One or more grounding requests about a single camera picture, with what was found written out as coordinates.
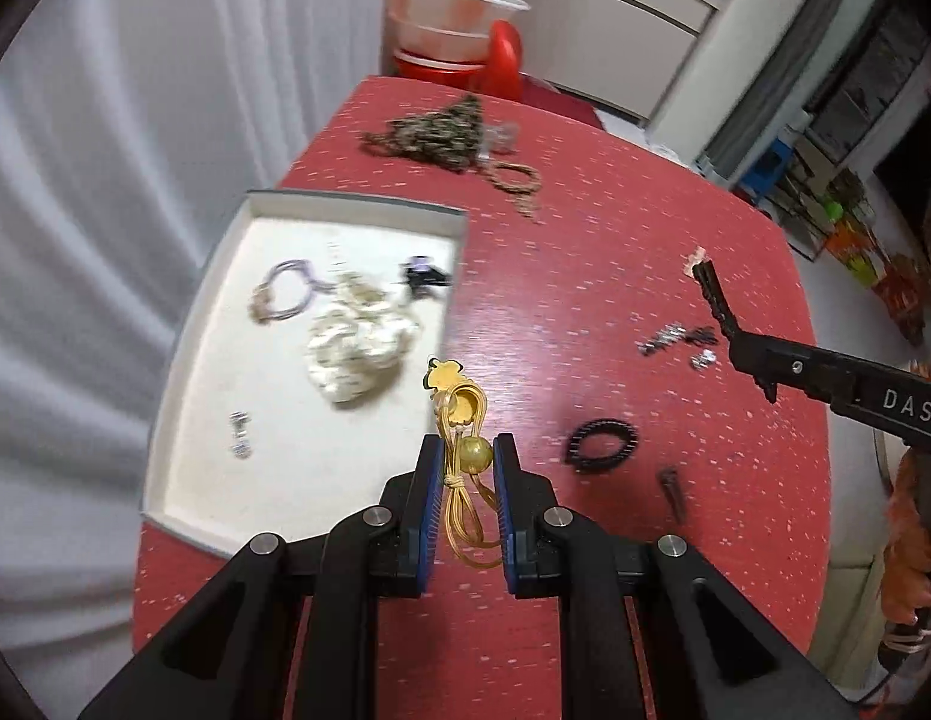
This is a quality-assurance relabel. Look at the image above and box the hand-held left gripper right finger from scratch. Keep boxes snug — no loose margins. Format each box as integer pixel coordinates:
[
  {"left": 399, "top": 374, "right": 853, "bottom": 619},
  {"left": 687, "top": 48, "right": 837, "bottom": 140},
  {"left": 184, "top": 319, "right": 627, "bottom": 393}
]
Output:
[{"left": 491, "top": 431, "right": 864, "bottom": 720}]

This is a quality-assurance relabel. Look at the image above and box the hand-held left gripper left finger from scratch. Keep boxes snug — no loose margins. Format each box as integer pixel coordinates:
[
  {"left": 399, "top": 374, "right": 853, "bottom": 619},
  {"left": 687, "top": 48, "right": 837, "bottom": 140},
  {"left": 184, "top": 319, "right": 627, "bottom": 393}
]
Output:
[{"left": 75, "top": 433, "right": 447, "bottom": 720}]

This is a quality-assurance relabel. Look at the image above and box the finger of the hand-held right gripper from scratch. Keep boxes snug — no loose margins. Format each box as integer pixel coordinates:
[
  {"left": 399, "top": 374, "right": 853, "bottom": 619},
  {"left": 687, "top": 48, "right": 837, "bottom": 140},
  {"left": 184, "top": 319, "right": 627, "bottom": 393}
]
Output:
[{"left": 728, "top": 326, "right": 837, "bottom": 412}]

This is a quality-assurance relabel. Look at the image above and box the yellow hair tie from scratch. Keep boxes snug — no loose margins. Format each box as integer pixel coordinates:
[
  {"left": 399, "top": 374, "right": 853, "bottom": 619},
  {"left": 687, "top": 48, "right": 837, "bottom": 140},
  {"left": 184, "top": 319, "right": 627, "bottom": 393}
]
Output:
[{"left": 423, "top": 358, "right": 508, "bottom": 568}]

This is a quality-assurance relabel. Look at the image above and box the cream white scrunchie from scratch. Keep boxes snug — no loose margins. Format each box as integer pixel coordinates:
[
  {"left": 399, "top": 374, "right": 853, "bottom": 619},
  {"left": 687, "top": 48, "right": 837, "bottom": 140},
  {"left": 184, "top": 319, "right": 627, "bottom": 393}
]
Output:
[{"left": 306, "top": 274, "right": 424, "bottom": 407}]

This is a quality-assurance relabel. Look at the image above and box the small black claw clip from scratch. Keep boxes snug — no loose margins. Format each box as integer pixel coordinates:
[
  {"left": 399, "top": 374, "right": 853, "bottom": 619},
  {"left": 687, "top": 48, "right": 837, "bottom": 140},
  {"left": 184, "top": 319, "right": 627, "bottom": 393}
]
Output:
[{"left": 399, "top": 256, "right": 454, "bottom": 298}]

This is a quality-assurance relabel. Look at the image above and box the white shallow tray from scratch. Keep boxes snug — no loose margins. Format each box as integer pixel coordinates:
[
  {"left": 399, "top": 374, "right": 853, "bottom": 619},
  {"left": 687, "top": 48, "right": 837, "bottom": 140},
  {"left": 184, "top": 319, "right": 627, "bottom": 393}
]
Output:
[{"left": 139, "top": 191, "right": 471, "bottom": 560}]

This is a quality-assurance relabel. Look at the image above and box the purple hair tie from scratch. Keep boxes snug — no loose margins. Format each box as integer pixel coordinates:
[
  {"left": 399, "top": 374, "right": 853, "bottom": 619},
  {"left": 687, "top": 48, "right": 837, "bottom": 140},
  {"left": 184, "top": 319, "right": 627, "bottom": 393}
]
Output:
[{"left": 247, "top": 258, "right": 321, "bottom": 326}]

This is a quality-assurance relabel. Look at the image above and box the person's right forearm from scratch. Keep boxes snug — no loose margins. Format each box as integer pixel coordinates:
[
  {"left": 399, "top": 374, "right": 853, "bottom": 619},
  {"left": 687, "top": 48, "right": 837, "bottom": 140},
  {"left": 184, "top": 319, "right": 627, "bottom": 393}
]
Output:
[{"left": 879, "top": 454, "right": 931, "bottom": 665}]

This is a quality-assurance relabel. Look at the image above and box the silver rhinestone hair clip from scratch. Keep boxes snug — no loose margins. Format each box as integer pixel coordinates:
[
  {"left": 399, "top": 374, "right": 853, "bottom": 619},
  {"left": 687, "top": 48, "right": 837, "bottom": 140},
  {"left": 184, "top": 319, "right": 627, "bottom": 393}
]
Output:
[{"left": 637, "top": 324, "right": 687, "bottom": 355}]

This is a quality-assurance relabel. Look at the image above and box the pile of colourful toys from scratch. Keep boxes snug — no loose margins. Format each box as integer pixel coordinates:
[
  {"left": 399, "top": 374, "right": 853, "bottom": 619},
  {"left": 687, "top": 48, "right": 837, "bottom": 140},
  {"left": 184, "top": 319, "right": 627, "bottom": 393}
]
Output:
[{"left": 799, "top": 169, "right": 931, "bottom": 346}]

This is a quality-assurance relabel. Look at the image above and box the blue plastic stool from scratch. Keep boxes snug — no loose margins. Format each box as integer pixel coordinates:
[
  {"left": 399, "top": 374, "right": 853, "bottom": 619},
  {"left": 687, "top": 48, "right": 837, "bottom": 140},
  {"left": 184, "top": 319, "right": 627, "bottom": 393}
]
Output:
[{"left": 739, "top": 139, "right": 792, "bottom": 200}]

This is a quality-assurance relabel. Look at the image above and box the grey curtain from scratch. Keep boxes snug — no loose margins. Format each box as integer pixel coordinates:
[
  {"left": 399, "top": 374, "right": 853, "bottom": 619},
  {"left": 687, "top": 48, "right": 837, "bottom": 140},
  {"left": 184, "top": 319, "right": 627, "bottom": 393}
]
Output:
[{"left": 705, "top": 0, "right": 887, "bottom": 173}]

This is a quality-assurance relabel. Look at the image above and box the leopard print scrunchie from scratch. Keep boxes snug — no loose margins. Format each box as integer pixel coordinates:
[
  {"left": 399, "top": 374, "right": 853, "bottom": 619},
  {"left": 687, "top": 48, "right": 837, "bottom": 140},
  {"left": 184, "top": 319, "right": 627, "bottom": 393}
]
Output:
[{"left": 361, "top": 94, "right": 487, "bottom": 175}]

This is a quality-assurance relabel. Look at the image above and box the red plastic chair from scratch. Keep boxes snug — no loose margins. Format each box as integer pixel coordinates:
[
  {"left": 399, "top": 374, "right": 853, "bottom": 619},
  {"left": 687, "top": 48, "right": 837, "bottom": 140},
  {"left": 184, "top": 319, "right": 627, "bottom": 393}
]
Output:
[{"left": 483, "top": 19, "right": 526, "bottom": 103}]

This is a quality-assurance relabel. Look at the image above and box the white curtain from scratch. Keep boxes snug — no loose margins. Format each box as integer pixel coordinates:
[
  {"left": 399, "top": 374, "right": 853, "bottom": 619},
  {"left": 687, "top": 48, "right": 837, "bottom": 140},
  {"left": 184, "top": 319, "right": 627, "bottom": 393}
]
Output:
[{"left": 0, "top": 0, "right": 444, "bottom": 691}]

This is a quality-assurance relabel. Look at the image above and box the black spiral hair tie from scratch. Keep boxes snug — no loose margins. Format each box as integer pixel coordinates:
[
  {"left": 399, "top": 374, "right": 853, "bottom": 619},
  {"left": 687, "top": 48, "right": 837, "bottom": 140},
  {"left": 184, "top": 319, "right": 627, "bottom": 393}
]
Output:
[{"left": 565, "top": 418, "right": 639, "bottom": 473}]

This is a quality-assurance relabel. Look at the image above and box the wooden bead bracelet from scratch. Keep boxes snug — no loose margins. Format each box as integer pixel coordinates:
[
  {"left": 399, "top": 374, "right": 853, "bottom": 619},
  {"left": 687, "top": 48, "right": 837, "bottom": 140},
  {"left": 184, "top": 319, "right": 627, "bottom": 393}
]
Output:
[{"left": 481, "top": 160, "right": 543, "bottom": 220}]

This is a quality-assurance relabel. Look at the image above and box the beige wall cabinet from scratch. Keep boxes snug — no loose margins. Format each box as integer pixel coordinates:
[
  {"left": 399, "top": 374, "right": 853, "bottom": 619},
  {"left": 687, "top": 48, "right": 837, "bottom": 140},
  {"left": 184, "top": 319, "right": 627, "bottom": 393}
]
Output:
[{"left": 433, "top": 0, "right": 722, "bottom": 127}]

